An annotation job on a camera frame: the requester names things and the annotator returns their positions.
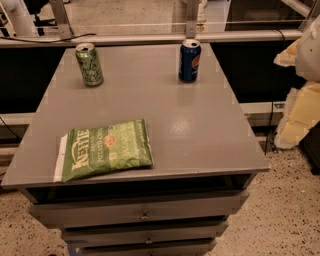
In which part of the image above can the top grey drawer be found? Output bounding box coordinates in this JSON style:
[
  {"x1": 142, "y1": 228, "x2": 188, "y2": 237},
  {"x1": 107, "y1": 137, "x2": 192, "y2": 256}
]
[{"x1": 29, "y1": 190, "x2": 249, "y2": 228}]

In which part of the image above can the black hanging cable right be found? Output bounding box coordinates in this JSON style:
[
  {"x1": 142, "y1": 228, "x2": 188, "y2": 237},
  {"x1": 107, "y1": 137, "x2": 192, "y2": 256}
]
[{"x1": 264, "y1": 29, "x2": 288, "y2": 156}]

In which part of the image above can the bottom grey drawer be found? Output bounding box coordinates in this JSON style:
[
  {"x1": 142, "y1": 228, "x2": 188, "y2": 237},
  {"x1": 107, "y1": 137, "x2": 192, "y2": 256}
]
[{"x1": 70, "y1": 239, "x2": 216, "y2": 256}]

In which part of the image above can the middle grey drawer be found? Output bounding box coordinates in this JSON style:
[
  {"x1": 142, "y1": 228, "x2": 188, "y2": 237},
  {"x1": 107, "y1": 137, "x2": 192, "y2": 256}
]
[{"x1": 62, "y1": 219, "x2": 228, "y2": 248}]

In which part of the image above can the grey drawer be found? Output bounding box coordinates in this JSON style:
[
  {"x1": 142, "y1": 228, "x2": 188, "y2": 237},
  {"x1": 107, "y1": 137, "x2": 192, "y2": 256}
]
[
  {"x1": 29, "y1": 190, "x2": 249, "y2": 228},
  {"x1": 62, "y1": 219, "x2": 228, "y2": 248},
  {"x1": 70, "y1": 239, "x2": 216, "y2": 256}
]

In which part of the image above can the grey metal rail frame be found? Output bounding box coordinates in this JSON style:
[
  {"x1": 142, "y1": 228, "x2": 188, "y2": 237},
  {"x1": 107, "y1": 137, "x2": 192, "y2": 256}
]
[{"x1": 0, "y1": 0, "x2": 320, "y2": 47}]

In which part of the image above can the green Kettle chips bag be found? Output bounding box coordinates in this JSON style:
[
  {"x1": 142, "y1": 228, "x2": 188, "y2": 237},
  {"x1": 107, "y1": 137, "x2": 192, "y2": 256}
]
[{"x1": 54, "y1": 119, "x2": 154, "y2": 182}]

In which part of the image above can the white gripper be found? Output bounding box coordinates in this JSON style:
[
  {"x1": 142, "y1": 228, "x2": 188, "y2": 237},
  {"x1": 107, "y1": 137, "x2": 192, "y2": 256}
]
[{"x1": 274, "y1": 15, "x2": 320, "y2": 149}]

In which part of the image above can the black cable on rail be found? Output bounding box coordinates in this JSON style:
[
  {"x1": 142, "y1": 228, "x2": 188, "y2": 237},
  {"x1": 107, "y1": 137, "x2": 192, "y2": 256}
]
[{"x1": 0, "y1": 32, "x2": 98, "y2": 44}]

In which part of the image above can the grey drawer cabinet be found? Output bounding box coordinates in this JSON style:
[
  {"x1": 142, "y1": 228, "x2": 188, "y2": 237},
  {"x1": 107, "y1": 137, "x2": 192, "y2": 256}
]
[{"x1": 2, "y1": 45, "x2": 268, "y2": 256}]

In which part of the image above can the green soda can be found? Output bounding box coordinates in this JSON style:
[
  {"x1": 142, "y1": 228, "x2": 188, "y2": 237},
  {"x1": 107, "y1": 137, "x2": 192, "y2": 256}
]
[{"x1": 75, "y1": 43, "x2": 104, "y2": 87}]

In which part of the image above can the blue Pepsi can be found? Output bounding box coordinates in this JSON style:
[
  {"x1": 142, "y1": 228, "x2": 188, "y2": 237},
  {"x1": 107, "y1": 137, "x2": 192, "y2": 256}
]
[{"x1": 178, "y1": 39, "x2": 201, "y2": 82}]

